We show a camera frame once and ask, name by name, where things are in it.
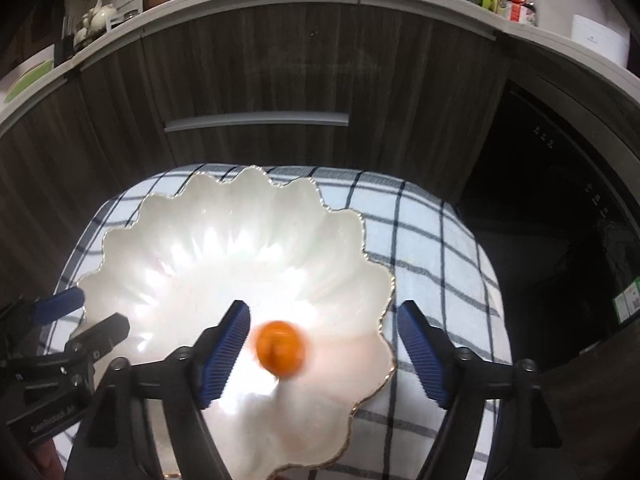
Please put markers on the red white box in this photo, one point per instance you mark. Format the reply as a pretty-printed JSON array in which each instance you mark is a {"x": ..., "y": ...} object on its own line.
[{"x": 522, "y": 12}]

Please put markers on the black dishwasher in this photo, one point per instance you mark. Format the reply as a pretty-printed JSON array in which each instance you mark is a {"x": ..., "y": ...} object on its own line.
[{"x": 550, "y": 185}]

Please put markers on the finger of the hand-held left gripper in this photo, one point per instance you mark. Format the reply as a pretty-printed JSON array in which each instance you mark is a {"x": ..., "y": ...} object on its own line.
[
  {"x": 57, "y": 305},
  {"x": 102, "y": 332}
]

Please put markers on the green label sticker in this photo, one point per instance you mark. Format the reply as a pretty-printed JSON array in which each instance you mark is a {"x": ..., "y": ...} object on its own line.
[{"x": 627, "y": 302}]

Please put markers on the white black checkered cloth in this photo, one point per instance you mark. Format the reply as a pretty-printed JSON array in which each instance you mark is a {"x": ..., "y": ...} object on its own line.
[{"x": 440, "y": 270}]

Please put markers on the dark wood cabinet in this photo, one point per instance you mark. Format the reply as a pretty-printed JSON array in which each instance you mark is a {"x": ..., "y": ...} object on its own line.
[{"x": 300, "y": 60}]

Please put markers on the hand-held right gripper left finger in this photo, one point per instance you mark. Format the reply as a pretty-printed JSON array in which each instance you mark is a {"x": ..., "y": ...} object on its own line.
[{"x": 225, "y": 355}]

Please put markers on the white scalloped gold-rimmed bowl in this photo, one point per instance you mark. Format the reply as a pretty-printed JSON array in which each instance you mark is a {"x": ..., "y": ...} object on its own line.
[{"x": 225, "y": 260}]

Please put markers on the white teapot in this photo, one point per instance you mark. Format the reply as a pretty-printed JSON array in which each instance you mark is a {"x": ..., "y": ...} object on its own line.
[{"x": 102, "y": 14}]

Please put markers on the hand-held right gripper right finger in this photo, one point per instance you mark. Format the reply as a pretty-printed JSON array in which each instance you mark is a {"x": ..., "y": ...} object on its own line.
[{"x": 422, "y": 355}]

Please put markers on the white round container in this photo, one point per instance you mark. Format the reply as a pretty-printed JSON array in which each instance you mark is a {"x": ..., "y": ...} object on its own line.
[{"x": 600, "y": 40}]

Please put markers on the orange mandarin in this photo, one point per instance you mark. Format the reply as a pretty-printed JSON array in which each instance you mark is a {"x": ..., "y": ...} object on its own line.
[{"x": 280, "y": 347}]

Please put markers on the green plate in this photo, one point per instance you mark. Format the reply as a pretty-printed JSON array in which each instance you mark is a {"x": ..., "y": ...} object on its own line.
[{"x": 30, "y": 80}]

